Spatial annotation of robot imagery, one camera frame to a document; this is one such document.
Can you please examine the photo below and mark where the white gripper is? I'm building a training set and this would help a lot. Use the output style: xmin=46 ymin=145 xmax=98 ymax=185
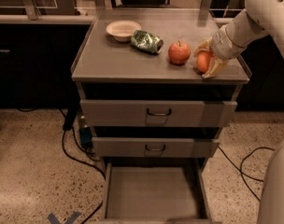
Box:
xmin=193 ymin=24 xmax=246 ymax=78

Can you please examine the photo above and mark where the orange fruit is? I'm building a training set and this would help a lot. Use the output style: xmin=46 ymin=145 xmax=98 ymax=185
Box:
xmin=196 ymin=51 xmax=213 ymax=73

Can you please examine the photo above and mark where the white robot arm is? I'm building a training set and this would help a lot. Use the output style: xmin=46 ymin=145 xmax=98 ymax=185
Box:
xmin=193 ymin=0 xmax=284 ymax=224

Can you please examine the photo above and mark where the grey drawer cabinet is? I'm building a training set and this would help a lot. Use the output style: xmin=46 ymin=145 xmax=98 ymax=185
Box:
xmin=70 ymin=8 xmax=252 ymax=173

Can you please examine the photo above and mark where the grey top drawer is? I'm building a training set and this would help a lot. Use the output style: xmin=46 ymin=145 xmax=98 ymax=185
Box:
xmin=80 ymin=100 xmax=237 ymax=128

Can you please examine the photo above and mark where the grey drawer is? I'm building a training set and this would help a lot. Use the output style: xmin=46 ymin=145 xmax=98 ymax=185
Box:
xmin=80 ymin=100 xmax=237 ymax=128
xmin=92 ymin=137 xmax=220 ymax=158
xmin=101 ymin=162 xmax=212 ymax=224

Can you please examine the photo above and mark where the grey middle drawer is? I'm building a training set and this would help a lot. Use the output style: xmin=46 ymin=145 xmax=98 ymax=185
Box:
xmin=92 ymin=137 xmax=220 ymax=158

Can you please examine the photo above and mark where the grey bottom drawer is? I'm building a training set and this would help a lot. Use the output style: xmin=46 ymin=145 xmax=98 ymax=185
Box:
xmin=101 ymin=162 xmax=212 ymax=224

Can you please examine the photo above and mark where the red apple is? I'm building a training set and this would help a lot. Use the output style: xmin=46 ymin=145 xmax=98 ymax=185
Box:
xmin=168 ymin=41 xmax=191 ymax=65

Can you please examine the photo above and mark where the crushed green soda can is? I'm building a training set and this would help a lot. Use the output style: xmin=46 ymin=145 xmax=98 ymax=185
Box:
xmin=131 ymin=30 xmax=163 ymax=54

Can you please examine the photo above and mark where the white paper bowl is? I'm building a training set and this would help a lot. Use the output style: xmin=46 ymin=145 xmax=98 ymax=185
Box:
xmin=106 ymin=21 xmax=142 ymax=42

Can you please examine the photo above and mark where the blue power box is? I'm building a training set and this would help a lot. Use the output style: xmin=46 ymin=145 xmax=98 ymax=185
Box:
xmin=79 ymin=127 xmax=92 ymax=148

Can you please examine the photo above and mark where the black floor cable right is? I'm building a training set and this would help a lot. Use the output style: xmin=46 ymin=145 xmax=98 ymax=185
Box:
xmin=217 ymin=145 xmax=276 ymax=203

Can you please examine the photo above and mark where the black floor cable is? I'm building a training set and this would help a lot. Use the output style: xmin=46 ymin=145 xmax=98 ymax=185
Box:
xmin=16 ymin=106 xmax=107 ymax=224
xmin=217 ymin=145 xmax=276 ymax=203

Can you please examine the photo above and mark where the black floor cable left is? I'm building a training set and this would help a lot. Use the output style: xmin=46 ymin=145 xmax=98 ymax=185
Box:
xmin=16 ymin=106 xmax=107 ymax=224

